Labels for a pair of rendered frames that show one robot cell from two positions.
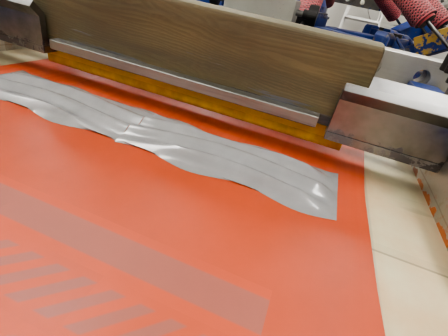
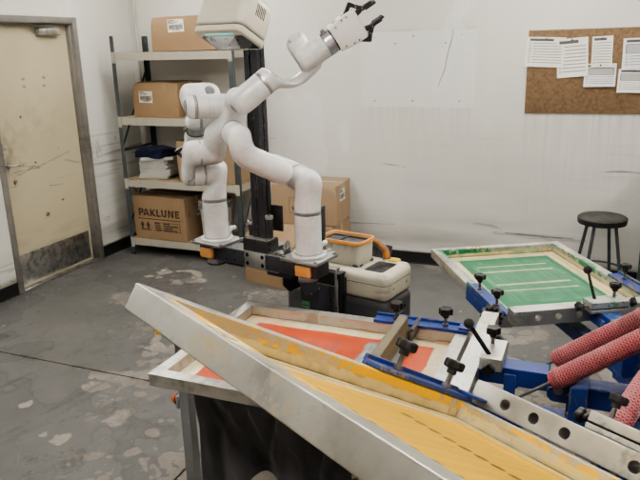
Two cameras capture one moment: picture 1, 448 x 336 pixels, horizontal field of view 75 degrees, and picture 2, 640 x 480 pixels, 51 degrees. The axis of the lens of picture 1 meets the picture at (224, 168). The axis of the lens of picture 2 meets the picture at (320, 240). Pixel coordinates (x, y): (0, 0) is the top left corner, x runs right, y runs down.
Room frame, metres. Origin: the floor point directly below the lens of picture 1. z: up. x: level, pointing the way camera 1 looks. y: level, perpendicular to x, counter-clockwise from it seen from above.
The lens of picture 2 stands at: (0.40, -1.67, 1.86)
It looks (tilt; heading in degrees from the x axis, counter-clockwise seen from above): 16 degrees down; 99
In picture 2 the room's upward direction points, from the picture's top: 1 degrees counter-clockwise
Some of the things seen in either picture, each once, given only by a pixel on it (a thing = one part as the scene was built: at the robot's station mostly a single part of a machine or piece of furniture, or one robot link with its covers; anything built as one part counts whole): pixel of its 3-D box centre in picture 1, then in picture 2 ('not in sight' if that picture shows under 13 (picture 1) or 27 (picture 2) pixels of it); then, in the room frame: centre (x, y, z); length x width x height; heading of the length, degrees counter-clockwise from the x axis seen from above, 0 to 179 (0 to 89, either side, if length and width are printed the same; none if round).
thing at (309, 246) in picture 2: not in sight; (310, 233); (0.01, 0.59, 1.21); 0.16 x 0.13 x 0.15; 64
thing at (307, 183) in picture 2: not in sight; (306, 190); (0.00, 0.59, 1.37); 0.13 x 0.10 x 0.16; 118
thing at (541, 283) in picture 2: not in sight; (552, 269); (0.88, 0.73, 1.05); 1.08 x 0.61 x 0.23; 106
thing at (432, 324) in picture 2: not in sight; (420, 330); (0.41, 0.33, 0.98); 0.30 x 0.05 x 0.07; 166
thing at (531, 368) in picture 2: not in sight; (514, 372); (0.65, -0.02, 1.02); 0.17 x 0.06 x 0.05; 166
